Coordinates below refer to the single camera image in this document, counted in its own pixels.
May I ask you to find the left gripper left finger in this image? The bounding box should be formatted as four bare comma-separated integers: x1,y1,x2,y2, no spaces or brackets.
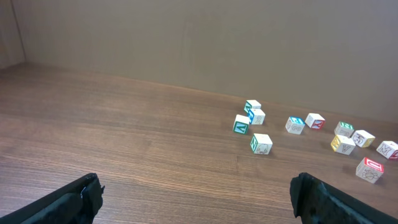
1,173,105,224

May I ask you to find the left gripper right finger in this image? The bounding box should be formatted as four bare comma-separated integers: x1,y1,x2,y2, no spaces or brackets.
290,172,397,224

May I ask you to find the red letter A block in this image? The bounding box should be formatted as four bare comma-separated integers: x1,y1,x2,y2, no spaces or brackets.
250,133,273,154

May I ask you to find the red letter U block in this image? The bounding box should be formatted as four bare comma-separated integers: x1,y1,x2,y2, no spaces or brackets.
356,157,384,184

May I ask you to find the wooden block with picture centre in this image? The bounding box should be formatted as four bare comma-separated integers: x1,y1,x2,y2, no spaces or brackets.
331,134,356,155

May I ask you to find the green letter N block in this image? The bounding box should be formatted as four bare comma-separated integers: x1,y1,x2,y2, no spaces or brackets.
334,121,354,138

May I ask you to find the wooden block yellow side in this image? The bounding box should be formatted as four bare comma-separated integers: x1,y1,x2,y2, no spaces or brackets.
351,130,376,147

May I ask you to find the blue letter P block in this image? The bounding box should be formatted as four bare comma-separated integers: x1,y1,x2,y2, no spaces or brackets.
285,116,305,134

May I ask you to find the wooden block red side top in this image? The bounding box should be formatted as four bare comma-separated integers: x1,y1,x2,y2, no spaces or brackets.
305,113,325,129

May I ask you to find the wooden block red side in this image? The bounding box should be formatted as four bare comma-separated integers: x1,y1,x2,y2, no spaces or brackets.
376,141,398,159
305,113,325,129

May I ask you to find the wooden block red side right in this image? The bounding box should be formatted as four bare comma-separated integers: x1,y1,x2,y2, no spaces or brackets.
376,141,398,159

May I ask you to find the wooden block with tree picture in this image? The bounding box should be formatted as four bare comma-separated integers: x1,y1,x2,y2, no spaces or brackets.
248,108,266,125

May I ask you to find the wooden block green side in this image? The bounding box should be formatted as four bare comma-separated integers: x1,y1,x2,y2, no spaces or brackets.
233,114,250,134

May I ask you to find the plain wooden block top left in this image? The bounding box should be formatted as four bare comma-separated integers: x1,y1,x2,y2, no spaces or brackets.
244,100,261,113

